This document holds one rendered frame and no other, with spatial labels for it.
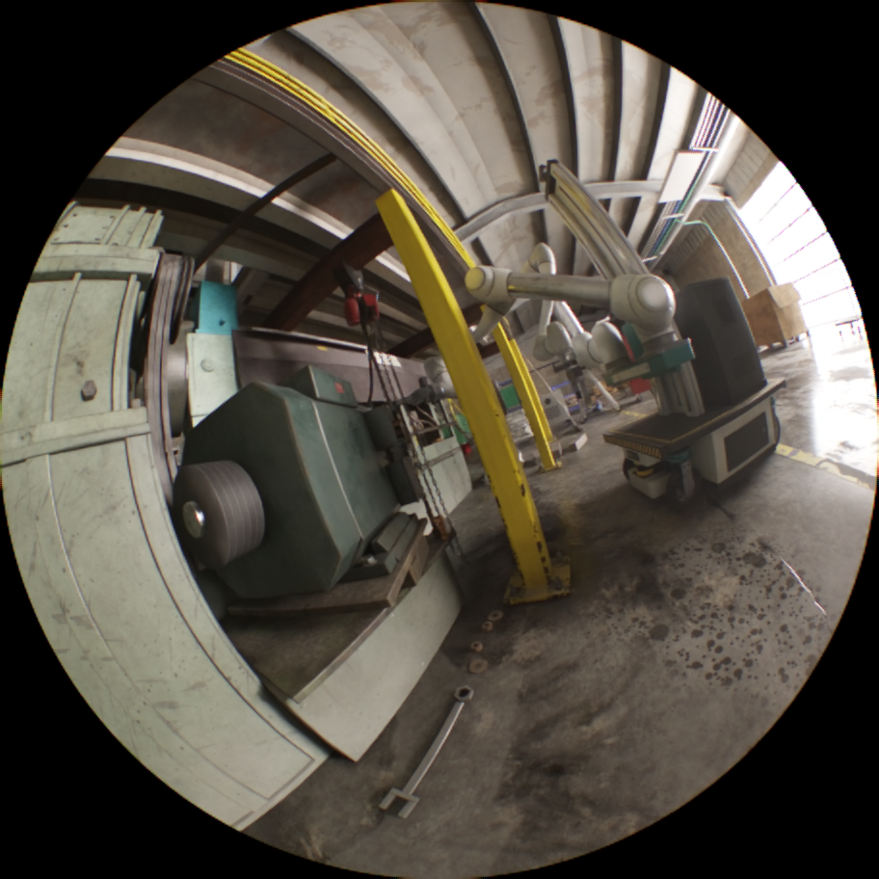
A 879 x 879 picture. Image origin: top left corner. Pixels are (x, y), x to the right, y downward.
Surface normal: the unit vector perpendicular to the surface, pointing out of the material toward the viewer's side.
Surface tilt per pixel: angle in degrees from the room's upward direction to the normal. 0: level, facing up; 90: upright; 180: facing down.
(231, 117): 180
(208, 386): 90
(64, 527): 90
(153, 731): 90
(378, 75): 171
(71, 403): 90
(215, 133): 180
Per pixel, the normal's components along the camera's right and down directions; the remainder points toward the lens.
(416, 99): 0.48, 0.88
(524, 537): -0.40, 0.14
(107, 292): 0.85, -0.32
